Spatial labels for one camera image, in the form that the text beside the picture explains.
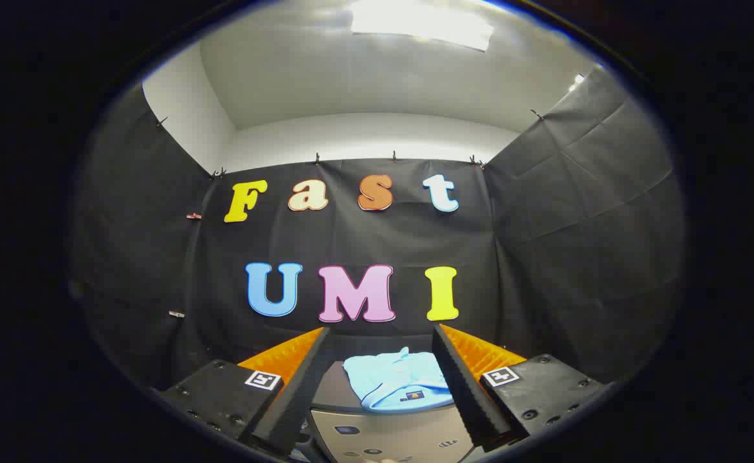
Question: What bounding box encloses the black backdrop cloth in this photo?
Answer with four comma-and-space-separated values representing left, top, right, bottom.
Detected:
71, 68, 686, 393

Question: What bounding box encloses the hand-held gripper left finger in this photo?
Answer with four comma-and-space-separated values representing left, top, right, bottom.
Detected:
157, 327, 331, 457

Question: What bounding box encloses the light blue button shirt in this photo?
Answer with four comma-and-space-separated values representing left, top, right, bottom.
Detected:
342, 347, 455, 412

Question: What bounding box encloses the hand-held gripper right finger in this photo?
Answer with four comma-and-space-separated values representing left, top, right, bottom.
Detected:
432, 323, 606, 452

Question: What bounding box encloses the row of black clips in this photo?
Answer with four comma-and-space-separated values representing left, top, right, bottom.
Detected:
156, 108, 545, 179

